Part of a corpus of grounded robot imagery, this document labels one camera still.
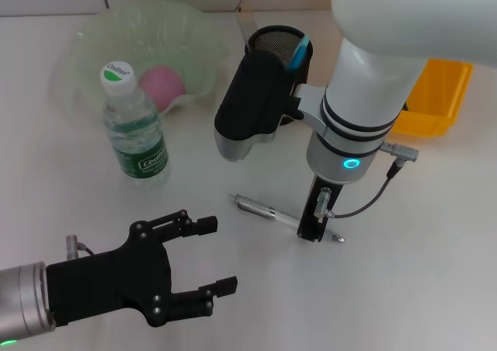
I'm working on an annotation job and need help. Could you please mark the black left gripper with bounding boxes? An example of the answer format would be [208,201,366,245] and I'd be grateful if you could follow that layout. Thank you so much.
[45,209,238,328]

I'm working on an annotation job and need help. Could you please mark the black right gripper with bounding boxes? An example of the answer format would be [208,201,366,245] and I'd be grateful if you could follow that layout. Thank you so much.
[297,174,345,244]

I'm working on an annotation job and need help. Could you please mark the silver grey ballpoint pen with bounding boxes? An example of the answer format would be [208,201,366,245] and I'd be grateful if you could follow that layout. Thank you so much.
[228,193,346,246]

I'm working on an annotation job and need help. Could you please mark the clear green-label water bottle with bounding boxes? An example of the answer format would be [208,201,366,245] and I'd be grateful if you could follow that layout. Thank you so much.
[99,61,172,189]

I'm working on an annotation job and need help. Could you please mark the pink peach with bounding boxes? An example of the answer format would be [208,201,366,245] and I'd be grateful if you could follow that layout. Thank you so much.
[138,65,186,113]

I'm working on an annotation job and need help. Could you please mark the blue teal scissors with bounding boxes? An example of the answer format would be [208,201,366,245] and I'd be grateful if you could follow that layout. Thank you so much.
[286,34,314,72]

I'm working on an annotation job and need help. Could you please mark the clear plastic ruler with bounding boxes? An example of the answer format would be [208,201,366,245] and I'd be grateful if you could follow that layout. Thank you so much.
[235,0,258,51]

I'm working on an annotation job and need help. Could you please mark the black mesh pen holder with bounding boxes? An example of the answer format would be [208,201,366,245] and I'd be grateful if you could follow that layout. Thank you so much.
[245,25,315,127]

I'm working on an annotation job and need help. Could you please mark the pale green glass fruit plate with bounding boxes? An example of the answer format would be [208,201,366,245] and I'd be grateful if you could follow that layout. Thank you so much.
[52,0,228,119]

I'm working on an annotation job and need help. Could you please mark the yellow plastic bin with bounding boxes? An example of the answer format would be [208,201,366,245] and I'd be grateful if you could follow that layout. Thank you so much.
[388,58,474,137]

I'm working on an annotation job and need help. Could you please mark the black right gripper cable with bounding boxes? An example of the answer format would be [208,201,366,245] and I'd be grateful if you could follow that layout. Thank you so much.
[315,141,421,222]

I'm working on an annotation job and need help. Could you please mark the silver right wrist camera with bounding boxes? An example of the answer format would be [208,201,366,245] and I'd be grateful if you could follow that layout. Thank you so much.
[214,50,326,162]

